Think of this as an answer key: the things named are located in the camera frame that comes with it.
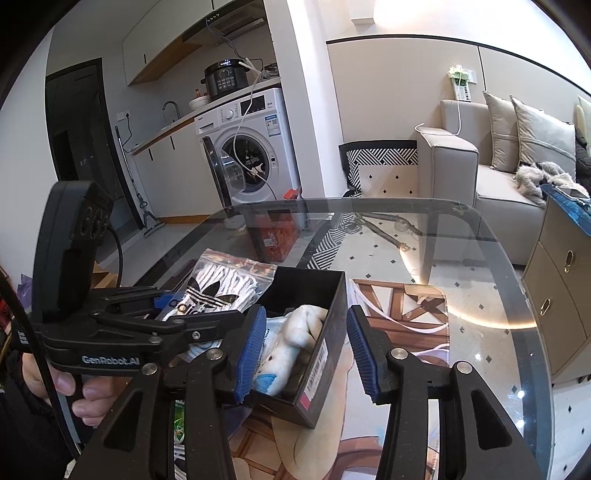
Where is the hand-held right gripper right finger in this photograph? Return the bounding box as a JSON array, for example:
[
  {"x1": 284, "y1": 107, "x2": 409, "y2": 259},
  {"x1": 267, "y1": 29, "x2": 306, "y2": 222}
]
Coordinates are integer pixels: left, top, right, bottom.
[{"x1": 346, "y1": 305, "x2": 527, "y2": 480}]

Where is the printed cartoon table mat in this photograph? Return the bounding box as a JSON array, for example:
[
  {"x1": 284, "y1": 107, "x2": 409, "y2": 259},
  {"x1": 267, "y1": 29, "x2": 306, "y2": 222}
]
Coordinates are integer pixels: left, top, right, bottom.
[{"x1": 171, "y1": 277, "x2": 451, "y2": 480}]

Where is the black cardboard box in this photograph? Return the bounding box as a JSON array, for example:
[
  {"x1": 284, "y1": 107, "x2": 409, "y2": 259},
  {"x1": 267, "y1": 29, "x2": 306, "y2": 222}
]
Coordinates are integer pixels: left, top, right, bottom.
[{"x1": 245, "y1": 265, "x2": 348, "y2": 430}]

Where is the black pressure cooker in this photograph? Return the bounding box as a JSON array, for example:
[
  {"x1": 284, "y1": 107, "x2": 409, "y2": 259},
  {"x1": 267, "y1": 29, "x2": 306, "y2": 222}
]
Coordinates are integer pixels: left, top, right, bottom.
[{"x1": 203, "y1": 58, "x2": 250, "y2": 100}]

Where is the beige sideboard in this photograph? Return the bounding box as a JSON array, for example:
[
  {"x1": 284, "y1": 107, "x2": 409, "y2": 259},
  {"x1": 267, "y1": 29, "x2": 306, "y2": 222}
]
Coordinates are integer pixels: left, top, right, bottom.
[{"x1": 519, "y1": 185, "x2": 591, "y2": 384}]

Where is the white kitchen counter cabinet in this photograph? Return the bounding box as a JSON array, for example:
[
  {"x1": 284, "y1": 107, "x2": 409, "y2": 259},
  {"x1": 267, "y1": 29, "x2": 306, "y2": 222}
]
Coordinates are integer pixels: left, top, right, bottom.
[{"x1": 131, "y1": 117, "x2": 204, "y2": 222}]

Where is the thin black cable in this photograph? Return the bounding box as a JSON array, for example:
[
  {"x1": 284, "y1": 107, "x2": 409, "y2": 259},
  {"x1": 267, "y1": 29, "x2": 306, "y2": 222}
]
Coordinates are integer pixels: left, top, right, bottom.
[{"x1": 0, "y1": 265, "x2": 84, "y2": 457}]

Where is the beige cushion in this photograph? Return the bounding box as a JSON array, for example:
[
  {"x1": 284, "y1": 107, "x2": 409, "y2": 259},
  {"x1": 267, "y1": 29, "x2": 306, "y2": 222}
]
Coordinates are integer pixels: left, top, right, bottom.
[{"x1": 482, "y1": 90, "x2": 520, "y2": 174}]

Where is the white wall cabinet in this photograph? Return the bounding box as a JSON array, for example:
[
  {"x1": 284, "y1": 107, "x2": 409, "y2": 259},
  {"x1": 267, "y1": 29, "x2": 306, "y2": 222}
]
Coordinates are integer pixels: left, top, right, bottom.
[{"x1": 122, "y1": 0, "x2": 259, "y2": 86}]

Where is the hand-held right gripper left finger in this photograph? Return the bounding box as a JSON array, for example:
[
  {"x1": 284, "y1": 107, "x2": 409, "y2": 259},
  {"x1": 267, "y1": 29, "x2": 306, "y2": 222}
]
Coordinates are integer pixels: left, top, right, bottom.
[{"x1": 69, "y1": 305, "x2": 269, "y2": 480}]

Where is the flat mop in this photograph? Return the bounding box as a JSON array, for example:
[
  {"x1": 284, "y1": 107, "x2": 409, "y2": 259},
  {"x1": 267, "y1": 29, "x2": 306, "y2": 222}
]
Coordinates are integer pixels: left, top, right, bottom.
[{"x1": 115, "y1": 127, "x2": 166, "y2": 238}]

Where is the white wall power strip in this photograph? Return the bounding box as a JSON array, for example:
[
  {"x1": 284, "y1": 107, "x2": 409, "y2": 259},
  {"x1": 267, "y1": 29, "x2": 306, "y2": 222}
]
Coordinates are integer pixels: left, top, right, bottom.
[{"x1": 447, "y1": 65, "x2": 477, "y2": 102}]

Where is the zip bag with striped socks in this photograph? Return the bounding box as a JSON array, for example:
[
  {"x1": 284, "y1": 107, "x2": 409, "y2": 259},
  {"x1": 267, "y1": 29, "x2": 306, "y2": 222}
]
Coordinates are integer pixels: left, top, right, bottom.
[{"x1": 178, "y1": 248, "x2": 278, "y2": 324}]

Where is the white and blue plush toy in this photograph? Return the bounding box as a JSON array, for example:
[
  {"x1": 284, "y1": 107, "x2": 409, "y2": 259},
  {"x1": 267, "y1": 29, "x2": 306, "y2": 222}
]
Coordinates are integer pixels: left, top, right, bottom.
[{"x1": 259, "y1": 305, "x2": 331, "y2": 398}]

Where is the range hood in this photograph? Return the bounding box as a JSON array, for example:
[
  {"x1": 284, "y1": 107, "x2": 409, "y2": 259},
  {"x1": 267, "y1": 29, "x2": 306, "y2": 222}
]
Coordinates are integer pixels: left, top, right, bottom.
[{"x1": 185, "y1": 9, "x2": 266, "y2": 44}]

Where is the blue patterned mat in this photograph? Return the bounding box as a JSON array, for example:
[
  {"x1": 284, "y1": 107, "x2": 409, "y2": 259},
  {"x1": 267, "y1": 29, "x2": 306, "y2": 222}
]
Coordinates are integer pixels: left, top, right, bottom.
[{"x1": 541, "y1": 184, "x2": 591, "y2": 217}]

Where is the person's left hand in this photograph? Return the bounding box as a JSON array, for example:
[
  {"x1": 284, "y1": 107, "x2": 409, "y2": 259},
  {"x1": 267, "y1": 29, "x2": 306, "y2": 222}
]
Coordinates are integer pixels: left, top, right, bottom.
[{"x1": 23, "y1": 360, "x2": 117, "y2": 428}]

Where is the grey fur item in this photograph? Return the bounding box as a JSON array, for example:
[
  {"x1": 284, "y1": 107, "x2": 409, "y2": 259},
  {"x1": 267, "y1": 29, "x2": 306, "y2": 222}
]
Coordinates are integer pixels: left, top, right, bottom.
[{"x1": 515, "y1": 161, "x2": 578, "y2": 206}]

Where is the green white packet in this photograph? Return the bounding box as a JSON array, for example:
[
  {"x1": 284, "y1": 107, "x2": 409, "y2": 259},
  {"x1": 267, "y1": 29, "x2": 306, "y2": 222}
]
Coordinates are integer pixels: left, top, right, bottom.
[{"x1": 171, "y1": 399, "x2": 188, "y2": 480}]

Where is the grey cushion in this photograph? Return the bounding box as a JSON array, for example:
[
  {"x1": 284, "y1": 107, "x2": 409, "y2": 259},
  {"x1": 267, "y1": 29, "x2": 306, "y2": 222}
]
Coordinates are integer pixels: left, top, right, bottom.
[{"x1": 510, "y1": 95, "x2": 578, "y2": 172}]

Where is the white power cord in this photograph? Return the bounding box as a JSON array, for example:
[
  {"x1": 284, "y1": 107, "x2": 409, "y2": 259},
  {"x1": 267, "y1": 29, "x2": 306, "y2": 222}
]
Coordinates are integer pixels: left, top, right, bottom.
[{"x1": 233, "y1": 58, "x2": 282, "y2": 199}]

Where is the thick black cable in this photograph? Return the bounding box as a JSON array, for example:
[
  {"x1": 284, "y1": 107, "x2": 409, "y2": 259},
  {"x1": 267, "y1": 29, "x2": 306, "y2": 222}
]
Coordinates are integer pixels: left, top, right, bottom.
[{"x1": 107, "y1": 228, "x2": 124, "y2": 289}]

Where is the red box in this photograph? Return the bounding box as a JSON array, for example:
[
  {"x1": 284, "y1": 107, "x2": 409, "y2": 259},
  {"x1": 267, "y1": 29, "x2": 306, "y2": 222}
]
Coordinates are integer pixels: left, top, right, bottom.
[{"x1": 247, "y1": 189, "x2": 305, "y2": 264}]

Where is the black jacket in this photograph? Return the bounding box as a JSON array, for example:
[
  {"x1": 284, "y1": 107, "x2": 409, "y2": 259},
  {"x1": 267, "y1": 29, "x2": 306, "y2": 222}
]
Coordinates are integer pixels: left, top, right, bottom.
[{"x1": 575, "y1": 127, "x2": 591, "y2": 171}]

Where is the white washing machine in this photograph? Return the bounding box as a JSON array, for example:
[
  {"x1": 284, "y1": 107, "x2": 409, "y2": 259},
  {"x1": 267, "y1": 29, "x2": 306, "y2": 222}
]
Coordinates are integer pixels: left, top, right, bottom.
[{"x1": 198, "y1": 88, "x2": 301, "y2": 210}]

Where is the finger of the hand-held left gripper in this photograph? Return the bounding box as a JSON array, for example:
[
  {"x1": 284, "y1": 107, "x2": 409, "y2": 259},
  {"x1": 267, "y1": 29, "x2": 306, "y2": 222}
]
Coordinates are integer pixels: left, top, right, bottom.
[
  {"x1": 92, "y1": 308, "x2": 245, "y2": 356},
  {"x1": 95, "y1": 285, "x2": 178, "y2": 319}
]

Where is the beige sofa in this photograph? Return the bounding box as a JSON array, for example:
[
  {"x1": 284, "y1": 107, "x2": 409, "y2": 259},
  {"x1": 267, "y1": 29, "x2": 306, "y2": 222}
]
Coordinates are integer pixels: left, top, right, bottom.
[{"x1": 414, "y1": 99, "x2": 591, "y2": 217}]

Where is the black door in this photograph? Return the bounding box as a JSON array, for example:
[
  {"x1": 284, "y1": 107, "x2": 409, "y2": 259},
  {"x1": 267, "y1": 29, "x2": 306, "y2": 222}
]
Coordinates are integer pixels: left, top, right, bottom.
[{"x1": 45, "y1": 58, "x2": 139, "y2": 232}]

